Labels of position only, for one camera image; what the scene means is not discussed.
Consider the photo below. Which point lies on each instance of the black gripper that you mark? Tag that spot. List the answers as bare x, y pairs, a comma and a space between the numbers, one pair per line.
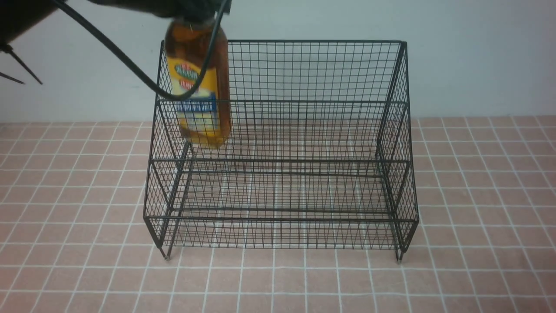
195, 11

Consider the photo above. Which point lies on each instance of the cooking wine bottle yellow label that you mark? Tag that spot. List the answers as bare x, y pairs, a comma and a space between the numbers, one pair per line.
195, 55

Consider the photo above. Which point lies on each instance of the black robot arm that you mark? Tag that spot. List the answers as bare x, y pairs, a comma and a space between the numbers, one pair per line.
18, 16

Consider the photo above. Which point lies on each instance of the black wire mesh rack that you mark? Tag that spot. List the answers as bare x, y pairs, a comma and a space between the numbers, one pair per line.
319, 154

